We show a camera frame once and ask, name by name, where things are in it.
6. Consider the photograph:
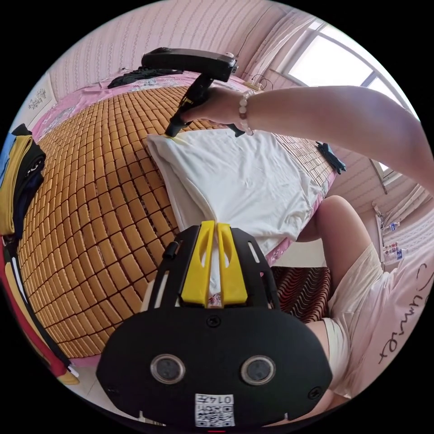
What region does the white floral bed headboard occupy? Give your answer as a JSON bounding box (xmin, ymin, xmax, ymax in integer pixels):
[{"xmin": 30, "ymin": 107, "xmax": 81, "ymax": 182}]
[{"xmin": 25, "ymin": 73, "xmax": 55, "ymax": 128}]

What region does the red black wavy rug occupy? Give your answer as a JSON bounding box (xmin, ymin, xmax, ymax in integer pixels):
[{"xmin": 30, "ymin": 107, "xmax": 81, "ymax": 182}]
[{"xmin": 271, "ymin": 266, "xmax": 331, "ymax": 325}]

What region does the white short sleeve shirt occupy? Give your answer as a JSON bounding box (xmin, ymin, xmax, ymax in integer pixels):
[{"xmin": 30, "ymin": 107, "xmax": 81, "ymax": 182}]
[{"xmin": 146, "ymin": 128, "xmax": 323, "ymax": 296}]

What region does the window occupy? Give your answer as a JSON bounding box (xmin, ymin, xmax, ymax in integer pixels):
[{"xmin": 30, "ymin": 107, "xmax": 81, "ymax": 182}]
[{"xmin": 286, "ymin": 19, "xmax": 423, "ymax": 119}]

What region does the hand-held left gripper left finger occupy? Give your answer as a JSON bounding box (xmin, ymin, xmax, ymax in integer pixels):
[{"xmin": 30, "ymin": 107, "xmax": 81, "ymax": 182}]
[{"xmin": 180, "ymin": 220, "xmax": 216, "ymax": 308}]

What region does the pile of clothes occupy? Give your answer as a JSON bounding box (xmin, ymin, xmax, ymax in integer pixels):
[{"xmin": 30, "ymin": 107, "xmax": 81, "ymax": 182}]
[{"xmin": 0, "ymin": 123, "xmax": 80, "ymax": 386}]

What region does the bed with woven mat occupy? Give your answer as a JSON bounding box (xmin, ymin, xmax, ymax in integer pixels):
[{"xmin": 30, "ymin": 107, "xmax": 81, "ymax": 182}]
[{"xmin": 15, "ymin": 69, "xmax": 340, "ymax": 360}]

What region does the dark teal garment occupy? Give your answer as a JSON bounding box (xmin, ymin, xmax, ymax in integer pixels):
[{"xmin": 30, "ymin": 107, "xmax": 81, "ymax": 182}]
[{"xmin": 315, "ymin": 142, "xmax": 347, "ymax": 175}]

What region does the pale pink curtain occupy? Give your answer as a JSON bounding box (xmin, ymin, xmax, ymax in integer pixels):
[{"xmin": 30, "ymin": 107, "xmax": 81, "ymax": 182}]
[{"xmin": 250, "ymin": 12, "xmax": 321, "ymax": 84}]

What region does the person's body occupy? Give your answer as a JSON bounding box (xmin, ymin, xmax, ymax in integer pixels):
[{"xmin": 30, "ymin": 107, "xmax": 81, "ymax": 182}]
[{"xmin": 295, "ymin": 179, "xmax": 434, "ymax": 425}]

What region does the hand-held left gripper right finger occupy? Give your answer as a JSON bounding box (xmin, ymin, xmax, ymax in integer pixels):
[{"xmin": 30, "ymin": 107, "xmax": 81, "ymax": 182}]
[{"xmin": 217, "ymin": 222, "xmax": 248, "ymax": 308}]

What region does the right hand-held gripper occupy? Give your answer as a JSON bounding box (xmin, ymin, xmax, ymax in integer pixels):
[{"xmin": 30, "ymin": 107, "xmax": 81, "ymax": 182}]
[{"xmin": 165, "ymin": 73, "xmax": 245, "ymax": 146}]

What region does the person's right forearm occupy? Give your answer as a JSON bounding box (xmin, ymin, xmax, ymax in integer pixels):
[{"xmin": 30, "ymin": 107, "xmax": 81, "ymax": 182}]
[{"xmin": 239, "ymin": 85, "xmax": 425, "ymax": 190}]

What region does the black garment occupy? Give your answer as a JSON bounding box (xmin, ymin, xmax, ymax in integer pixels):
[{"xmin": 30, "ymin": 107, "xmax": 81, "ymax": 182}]
[{"xmin": 108, "ymin": 67, "xmax": 184, "ymax": 90}]

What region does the person's right hand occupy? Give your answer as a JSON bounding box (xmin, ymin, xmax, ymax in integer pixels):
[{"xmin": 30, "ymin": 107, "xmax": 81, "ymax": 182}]
[{"xmin": 179, "ymin": 86, "xmax": 253, "ymax": 136}]

